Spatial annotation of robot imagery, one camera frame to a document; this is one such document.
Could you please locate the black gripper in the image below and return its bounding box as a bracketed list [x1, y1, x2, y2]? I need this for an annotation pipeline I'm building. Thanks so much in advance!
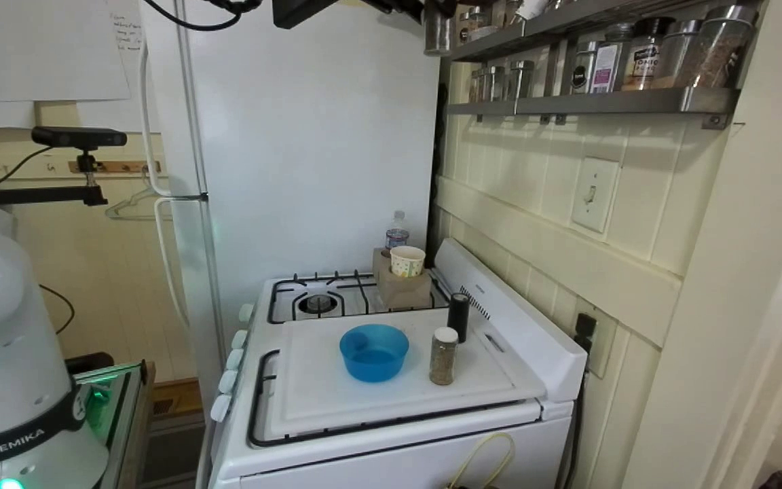
[364, 0, 428, 19]

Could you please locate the glass spice jar steel lid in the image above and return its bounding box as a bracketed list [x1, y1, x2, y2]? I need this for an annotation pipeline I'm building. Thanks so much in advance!
[715, 6, 758, 92]
[544, 38, 571, 97]
[488, 63, 511, 102]
[571, 38, 595, 95]
[470, 63, 491, 102]
[678, 12, 720, 92]
[511, 57, 536, 99]

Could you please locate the white-labelled spice jar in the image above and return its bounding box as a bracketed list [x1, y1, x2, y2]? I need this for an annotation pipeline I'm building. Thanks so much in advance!
[589, 38, 628, 95]

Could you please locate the black-capped labelled spice jar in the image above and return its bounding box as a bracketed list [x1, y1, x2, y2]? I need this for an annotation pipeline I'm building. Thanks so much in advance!
[622, 19, 682, 92]

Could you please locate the black spice bottle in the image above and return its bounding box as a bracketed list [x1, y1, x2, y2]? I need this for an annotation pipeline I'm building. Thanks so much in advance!
[446, 288, 472, 345]

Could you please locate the blue plastic bowl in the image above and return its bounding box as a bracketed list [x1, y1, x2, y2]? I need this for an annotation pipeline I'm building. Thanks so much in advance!
[336, 322, 412, 386]

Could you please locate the white-capped brown spice bottle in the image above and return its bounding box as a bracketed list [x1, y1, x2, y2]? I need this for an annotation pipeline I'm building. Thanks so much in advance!
[426, 326, 461, 387]

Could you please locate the white ceramic cup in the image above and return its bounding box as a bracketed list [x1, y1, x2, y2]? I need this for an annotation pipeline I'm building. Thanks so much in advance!
[517, 0, 550, 22]

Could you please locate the white refrigerator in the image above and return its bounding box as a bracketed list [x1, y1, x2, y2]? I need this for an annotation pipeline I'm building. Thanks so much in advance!
[138, 0, 446, 383]

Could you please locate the glass jar with lid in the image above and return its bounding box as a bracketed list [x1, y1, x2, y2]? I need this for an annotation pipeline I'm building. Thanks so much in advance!
[382, 208, 415, 255]

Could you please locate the white patterned paper cup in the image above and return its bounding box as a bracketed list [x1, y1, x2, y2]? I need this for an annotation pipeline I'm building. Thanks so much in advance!
[388, 241, 428, 279]

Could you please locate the brown cardboard box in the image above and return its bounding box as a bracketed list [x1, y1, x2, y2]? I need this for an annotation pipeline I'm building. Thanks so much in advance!
[371, 247, 436, 314]

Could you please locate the black stove grate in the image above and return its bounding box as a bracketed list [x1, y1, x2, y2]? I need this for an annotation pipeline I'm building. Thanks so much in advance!
[245, 345, 549, 448]
[265, 266, 454, 326]

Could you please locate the black plug in outlet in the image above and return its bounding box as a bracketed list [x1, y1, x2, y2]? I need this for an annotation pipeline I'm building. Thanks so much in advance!
[572, 310, 601, 352]

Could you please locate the white cutting board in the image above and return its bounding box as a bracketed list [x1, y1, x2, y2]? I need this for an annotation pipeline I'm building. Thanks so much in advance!
[276, 307, 526, 429]

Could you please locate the white gas stove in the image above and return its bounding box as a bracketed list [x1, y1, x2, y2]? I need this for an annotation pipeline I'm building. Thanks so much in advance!
[196, 236, 589, 489]

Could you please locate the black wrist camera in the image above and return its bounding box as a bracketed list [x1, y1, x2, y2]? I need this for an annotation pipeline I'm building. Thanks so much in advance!
[268, 0, 343, 33]

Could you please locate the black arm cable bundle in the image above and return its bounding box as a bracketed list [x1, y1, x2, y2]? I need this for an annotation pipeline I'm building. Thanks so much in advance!
[140, 0, 264, 34]

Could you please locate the steel wall spice rack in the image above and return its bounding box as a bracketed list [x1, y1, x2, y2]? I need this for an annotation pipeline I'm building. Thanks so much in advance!
[426, 0, 764, 133]

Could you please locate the cream light switch plate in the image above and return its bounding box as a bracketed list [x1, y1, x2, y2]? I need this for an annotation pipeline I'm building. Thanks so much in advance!
[571, 158, 622, 236]

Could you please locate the black camera on stand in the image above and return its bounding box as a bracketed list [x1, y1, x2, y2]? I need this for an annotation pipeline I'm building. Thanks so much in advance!
[0, 125, 131, 208]

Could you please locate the white wall board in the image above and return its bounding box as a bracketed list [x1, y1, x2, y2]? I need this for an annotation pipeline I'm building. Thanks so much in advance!
[0, 0, 147, 106]

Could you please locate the black plug cable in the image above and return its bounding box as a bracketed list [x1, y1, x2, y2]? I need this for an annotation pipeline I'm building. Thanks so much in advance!
[559, 345, 593, 489]

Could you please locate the thin black wall cable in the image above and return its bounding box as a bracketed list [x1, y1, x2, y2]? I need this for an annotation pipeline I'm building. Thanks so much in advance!
[35, 279, 79, 336]

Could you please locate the yellow cord loop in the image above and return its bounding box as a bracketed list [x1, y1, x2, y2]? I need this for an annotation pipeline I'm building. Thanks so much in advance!
[449, 429, 522, 489]

